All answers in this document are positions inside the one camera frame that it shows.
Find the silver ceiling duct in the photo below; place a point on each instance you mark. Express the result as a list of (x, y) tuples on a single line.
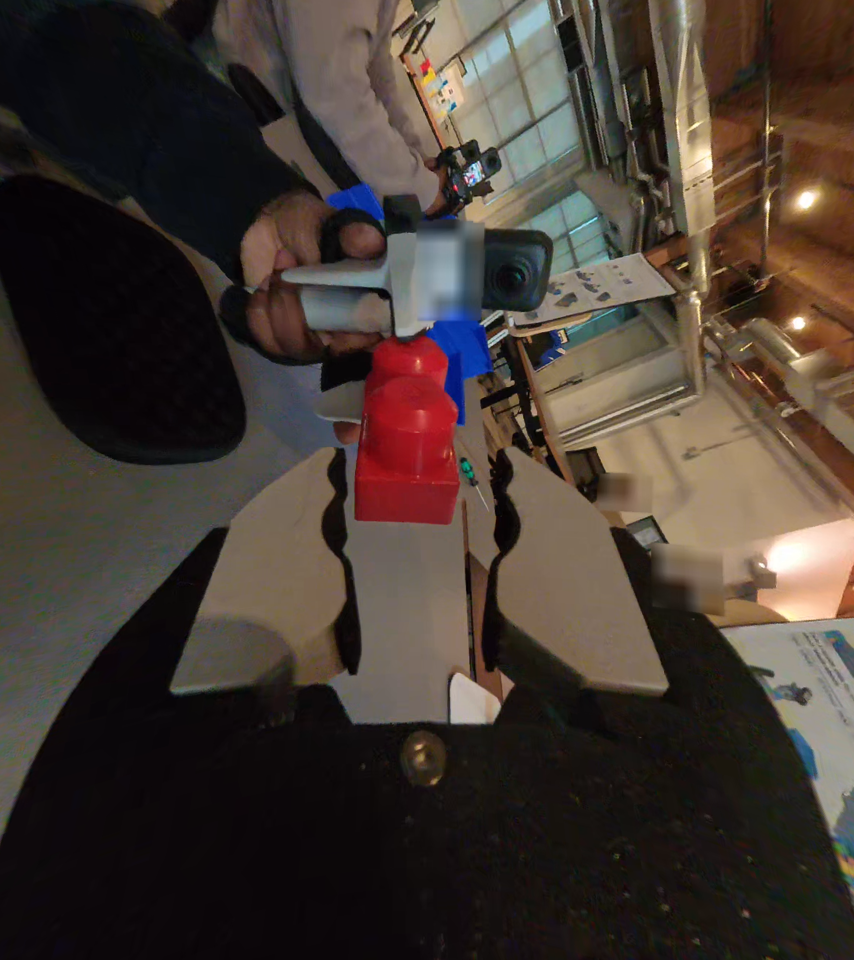
[(682, 105)]

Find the red two-stud mega block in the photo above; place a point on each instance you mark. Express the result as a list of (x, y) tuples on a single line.
[(405, 480)]

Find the blue bin with white label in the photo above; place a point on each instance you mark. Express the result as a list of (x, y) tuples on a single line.
[(464, 353)]

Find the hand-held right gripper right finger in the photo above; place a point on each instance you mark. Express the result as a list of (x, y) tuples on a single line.
[(584, 600)]

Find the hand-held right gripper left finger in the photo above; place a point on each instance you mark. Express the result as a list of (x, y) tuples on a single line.
[(262, 600)]

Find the person's left hand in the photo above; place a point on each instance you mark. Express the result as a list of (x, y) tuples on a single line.
[(280, 240)]

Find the black honeycomb rubber pad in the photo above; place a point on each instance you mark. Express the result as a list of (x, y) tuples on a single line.
[(127, 330)]

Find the printed instruction sheet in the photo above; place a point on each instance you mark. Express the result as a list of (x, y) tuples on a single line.
[(847, 750)]

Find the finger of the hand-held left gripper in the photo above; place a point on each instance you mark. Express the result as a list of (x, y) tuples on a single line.
[(352, 312), (352, 275)]

